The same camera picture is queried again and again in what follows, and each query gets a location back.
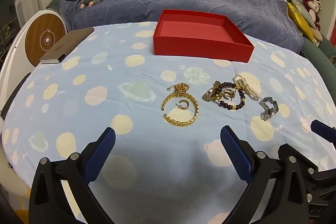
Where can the gold hoop earring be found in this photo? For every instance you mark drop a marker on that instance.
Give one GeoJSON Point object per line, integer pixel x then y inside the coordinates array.
{"type": "Point", "coordinates": [226, 94]}

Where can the grey cushion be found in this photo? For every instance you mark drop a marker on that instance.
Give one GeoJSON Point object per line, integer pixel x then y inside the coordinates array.
{"type": "Point", "coordinates": [298, 3]}

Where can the gold braided bangle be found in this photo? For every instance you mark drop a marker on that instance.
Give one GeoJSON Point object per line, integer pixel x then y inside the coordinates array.
{"type": "Point", "coordinates": [194, 113]}

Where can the silver hoop earring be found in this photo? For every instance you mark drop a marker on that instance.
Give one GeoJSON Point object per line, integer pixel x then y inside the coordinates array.
{"type": "Point", "coordinates": [187, 104]}

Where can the silver wristwatch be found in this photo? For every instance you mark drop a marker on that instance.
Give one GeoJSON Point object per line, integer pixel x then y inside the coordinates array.
{"type": "Point", "coordinates": [273, 108]}

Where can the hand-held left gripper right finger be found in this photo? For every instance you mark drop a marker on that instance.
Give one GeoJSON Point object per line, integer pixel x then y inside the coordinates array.
{"type": "Point", "coordinates": [235, 153]}

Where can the planet-print blue tablecloth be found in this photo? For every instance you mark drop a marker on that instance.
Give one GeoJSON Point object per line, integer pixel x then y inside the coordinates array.
{"type": "Point", "coordinates": [131, 134]}

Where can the yellow cushion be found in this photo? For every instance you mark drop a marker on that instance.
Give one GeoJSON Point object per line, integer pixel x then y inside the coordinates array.
{"type": "Point", "coordinates": [299, 18]}

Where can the green sofa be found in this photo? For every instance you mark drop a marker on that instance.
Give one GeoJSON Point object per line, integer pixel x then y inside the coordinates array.
{"type": "Point", "coordinates": [315, 53]}

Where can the white round wooden-faced device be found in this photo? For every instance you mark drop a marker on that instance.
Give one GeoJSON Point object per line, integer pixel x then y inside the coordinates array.
{"type": "Point", "coordinates": [47, 29]}

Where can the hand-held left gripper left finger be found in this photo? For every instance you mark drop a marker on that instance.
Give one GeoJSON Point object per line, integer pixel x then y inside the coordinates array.
{"type": "Point", "coordinates": [101, 153]}

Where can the gold wristwatch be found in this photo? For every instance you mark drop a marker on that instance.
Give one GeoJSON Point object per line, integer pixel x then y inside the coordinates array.
{"type": "Point", "coordinates": [208, 96]}

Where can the brown notebook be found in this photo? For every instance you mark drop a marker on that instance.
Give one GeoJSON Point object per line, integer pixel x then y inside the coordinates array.
{"type": "Point", "coordinates": [65, 45]}

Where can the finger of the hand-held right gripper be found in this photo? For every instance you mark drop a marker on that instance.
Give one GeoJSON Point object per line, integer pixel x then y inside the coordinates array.
{"type": "Point", "coordinates": [324, 132]}
{"type": "Point", "coordinates": [296, 153]}

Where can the red monkey plush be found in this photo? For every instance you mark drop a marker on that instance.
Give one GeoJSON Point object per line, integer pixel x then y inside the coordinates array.
{"type": "Point", "coordinates": [311, 2]}

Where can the red lattice rack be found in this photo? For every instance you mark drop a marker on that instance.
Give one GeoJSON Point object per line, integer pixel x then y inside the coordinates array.
{"type": "Point", "coordinates": [333, 37]}

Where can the red cardboard box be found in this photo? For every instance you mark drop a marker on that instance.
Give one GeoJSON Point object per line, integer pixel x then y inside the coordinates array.
{"type": "Point", "coordinates": [199, 48]}

